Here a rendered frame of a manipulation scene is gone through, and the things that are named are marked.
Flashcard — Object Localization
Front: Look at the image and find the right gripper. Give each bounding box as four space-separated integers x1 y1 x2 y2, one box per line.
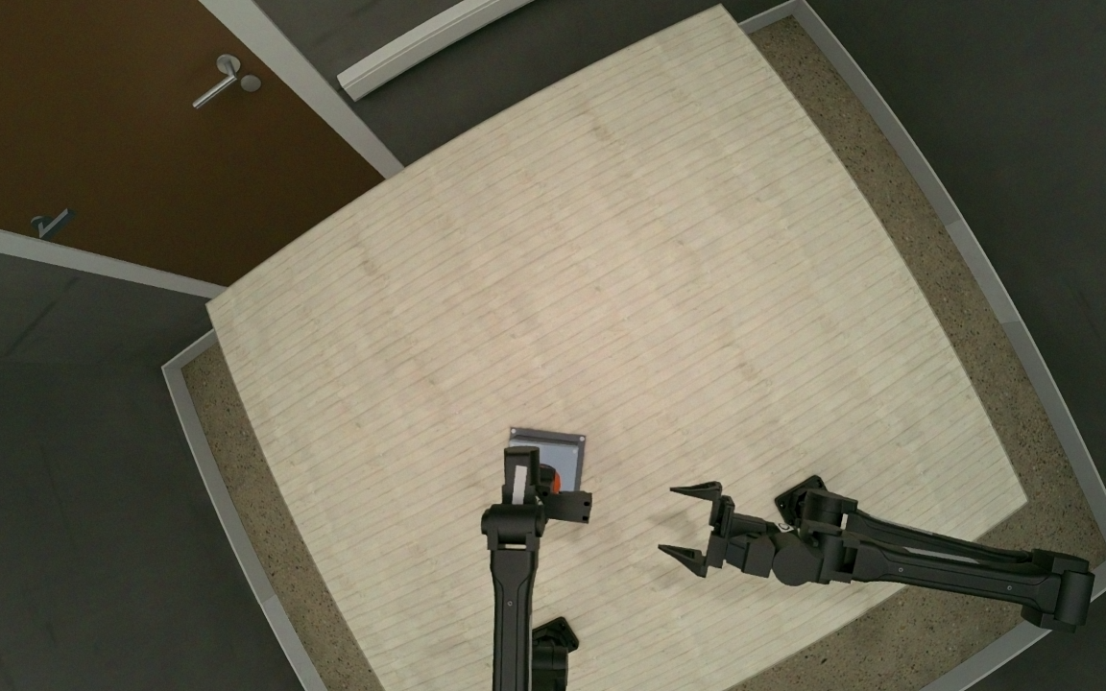
658 481 735 578

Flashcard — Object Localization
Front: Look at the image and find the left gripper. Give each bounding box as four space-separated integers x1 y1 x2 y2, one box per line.
535 465 556 504

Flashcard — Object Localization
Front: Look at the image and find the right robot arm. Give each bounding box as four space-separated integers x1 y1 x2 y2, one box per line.
724 475 1095 634

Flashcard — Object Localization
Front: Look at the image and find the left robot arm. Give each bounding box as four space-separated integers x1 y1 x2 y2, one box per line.
481 444 592 691

